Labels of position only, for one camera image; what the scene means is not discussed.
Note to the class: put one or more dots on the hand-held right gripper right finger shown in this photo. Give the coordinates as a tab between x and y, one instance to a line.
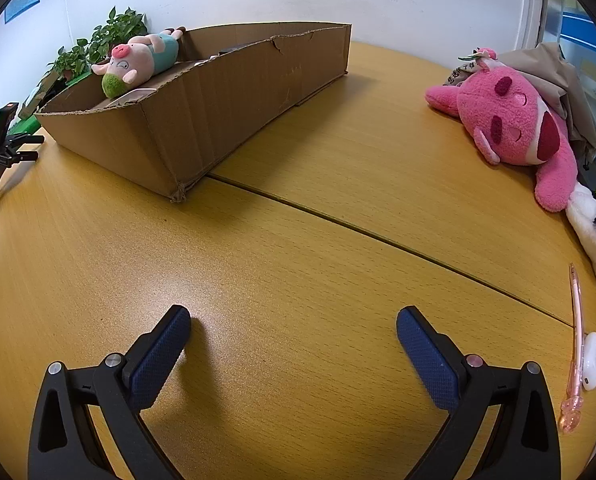
428	360

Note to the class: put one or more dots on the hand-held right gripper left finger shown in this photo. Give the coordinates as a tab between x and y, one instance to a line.
157	355

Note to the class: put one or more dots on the wooden desktop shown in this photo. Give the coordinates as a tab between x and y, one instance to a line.
303	260

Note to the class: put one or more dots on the pink pen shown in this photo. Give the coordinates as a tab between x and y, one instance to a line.
576	310

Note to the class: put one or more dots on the white earbuds case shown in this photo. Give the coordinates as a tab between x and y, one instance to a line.
593	360

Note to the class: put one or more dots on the white plush toy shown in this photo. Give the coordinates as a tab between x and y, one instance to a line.
593	240

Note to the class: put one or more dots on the pink bear plush toy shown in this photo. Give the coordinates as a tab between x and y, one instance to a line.
508	110

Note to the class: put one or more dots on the small brown cardboard box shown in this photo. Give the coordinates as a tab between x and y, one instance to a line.
42	91

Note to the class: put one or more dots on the pig plush toy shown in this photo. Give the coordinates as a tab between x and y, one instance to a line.
137	60

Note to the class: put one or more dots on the green potted plant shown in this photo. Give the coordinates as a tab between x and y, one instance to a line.
72	60
122	25

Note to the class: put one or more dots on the beige cloth bag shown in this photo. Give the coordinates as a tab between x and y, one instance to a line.
553	65

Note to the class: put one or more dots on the glass partition with blue stripe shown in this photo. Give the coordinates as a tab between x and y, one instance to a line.
578	25

